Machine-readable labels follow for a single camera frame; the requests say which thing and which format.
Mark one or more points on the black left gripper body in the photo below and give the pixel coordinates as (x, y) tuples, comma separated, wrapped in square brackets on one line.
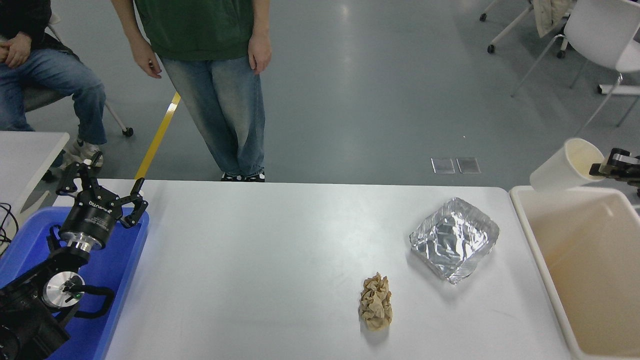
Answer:
[(92, 220)]

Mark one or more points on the white paper cup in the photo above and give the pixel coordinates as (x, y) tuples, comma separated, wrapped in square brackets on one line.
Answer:
[(560, 172)]

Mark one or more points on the square foil tray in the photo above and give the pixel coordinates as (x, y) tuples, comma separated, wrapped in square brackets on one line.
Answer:
[(450, 240)]

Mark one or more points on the tan paper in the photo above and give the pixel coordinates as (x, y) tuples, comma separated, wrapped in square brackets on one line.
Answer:
[(376, 305)]

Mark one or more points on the person's left forearm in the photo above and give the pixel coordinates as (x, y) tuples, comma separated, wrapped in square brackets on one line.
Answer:
[(260, 15)]

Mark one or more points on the person's right forearm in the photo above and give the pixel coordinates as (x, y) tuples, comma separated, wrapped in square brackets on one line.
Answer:
[(125, 20)]

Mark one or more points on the person's right hand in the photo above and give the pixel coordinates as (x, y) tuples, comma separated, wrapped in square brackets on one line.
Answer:
[(145, 57), (2, 49)]

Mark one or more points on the person's left hand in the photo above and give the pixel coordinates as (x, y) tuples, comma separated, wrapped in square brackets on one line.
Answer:
[(17, 51), (260, 52)]

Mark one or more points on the black castor wheel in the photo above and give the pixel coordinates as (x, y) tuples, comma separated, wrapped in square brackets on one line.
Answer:
[(48, 176)]

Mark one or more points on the white floor bar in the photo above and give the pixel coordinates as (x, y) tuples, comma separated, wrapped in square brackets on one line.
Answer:
[(620, 89)]

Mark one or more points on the blue plastic tray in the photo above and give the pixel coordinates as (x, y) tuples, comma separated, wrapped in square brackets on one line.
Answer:
[(120, 280)]

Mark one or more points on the yellow floor tape line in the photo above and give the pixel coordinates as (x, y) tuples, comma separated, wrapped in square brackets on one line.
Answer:
[(157, 137)]

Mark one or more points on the white side table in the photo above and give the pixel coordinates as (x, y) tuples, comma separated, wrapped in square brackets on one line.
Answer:
[(25, 155)]

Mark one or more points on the grey office chair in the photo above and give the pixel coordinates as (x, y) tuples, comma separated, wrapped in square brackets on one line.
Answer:
[(42, 100)]

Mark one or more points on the large pale plastic bin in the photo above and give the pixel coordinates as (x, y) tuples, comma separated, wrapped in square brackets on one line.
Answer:
[(590, 280)]

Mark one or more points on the person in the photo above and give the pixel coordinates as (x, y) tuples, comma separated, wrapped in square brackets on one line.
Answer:
[(210, 100), (50, 75)]

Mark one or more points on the white plastic chair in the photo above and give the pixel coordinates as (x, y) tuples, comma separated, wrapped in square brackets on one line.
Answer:
[(600, 35)]

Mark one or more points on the metal floor plate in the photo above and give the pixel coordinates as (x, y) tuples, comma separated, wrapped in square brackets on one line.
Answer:
[(468, 165), (443, 165)]

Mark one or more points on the beige coat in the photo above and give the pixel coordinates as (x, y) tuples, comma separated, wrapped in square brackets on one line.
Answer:
[(547, 17)]

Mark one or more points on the white rolling stand legs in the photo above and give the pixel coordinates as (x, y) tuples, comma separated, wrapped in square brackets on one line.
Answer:
[(490, 49)]

